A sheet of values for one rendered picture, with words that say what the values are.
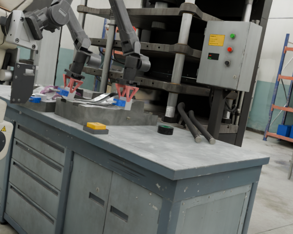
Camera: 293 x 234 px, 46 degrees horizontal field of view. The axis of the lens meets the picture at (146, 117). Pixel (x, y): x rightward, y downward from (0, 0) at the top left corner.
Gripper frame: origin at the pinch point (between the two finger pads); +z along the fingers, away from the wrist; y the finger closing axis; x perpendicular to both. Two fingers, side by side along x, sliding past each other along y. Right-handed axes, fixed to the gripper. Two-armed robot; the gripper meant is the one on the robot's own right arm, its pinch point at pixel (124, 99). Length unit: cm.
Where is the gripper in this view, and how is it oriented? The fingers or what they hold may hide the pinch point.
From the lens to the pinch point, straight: 160.3
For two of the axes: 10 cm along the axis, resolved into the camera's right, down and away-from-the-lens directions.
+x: -7.0, -0.6, -7.1
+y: -6.9, -2.1, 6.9
